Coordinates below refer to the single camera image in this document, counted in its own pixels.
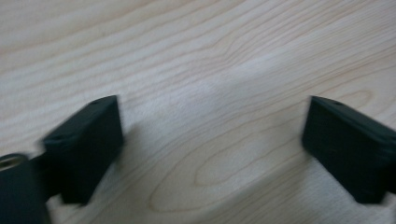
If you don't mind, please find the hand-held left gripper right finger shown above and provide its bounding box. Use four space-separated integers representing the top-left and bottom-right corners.
301 95 396 205

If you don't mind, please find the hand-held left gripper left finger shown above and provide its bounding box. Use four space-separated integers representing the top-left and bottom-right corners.
31 95 124 206

